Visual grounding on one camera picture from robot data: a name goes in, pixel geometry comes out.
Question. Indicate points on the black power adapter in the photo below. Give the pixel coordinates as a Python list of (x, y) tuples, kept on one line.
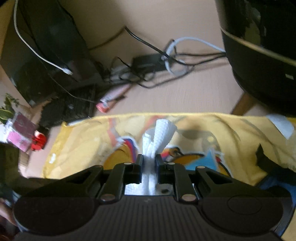
[(148, 63)]

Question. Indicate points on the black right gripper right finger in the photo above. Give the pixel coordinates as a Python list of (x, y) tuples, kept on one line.
[(194, 182)]

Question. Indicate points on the black keyboard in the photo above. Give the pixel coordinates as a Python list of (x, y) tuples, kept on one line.
[(66, 108)]

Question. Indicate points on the green plant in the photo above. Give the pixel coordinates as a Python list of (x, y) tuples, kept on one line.
[(7, 111)]

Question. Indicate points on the black computer monitor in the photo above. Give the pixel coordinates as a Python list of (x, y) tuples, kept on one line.
[(44, 53)]

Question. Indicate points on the pink tube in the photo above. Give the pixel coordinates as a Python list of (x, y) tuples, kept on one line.
[(112, 97)]

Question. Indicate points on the white paper towel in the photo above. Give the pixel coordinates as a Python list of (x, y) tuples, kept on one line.
[(154, 142)]

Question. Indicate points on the red black small figurine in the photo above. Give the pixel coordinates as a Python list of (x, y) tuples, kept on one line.
[(39, 139)]

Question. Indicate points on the pink maroon box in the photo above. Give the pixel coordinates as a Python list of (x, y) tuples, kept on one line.
[(18, 131)]

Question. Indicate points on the yellow cartoon printed towel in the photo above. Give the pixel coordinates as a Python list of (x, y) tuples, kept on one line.
[(234, 140)]

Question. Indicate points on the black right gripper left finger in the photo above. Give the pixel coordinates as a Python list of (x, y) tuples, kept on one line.
[(108, 186)]

